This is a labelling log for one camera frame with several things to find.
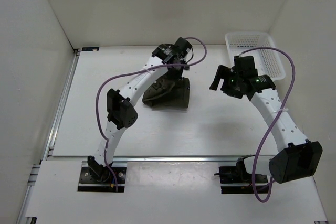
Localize blue corner label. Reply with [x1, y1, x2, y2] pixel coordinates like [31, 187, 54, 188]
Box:
[81, 47, 100, 51]

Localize olive green shorts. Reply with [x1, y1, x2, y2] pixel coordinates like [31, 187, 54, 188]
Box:
[142, 76, 190, 109]

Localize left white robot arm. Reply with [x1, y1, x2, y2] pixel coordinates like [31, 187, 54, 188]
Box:
[88, 37, 193, 183]

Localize aluminium front rail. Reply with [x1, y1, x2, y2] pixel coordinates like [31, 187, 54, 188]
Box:
[47, 155, 239, 163]

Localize aluminium rail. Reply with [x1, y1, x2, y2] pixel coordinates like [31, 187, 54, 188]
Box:
[47, 155, 239, 163]
[27, 49, 81, 186]
[268, 80, 295, 139]

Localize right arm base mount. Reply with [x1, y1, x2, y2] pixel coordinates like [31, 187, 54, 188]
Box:
[214, 166, 269, 195]

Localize aluminium left rail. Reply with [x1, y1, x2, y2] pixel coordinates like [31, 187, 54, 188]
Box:
[27, 49, 81, 186]

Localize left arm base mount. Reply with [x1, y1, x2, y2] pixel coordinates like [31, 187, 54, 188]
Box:
[77, 165, 127, 193]

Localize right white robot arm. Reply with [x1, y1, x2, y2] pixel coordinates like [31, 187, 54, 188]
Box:
[210, 56, 323, 184]

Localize white plastic basket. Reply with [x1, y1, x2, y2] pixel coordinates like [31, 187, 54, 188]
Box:
[225, 31, 286, 81]

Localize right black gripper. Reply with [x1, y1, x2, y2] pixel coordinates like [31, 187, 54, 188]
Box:
[209, 65, 243, 99]

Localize aluminium right rail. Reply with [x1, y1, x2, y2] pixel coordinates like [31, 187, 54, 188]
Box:
[268, 80, 295, 139]

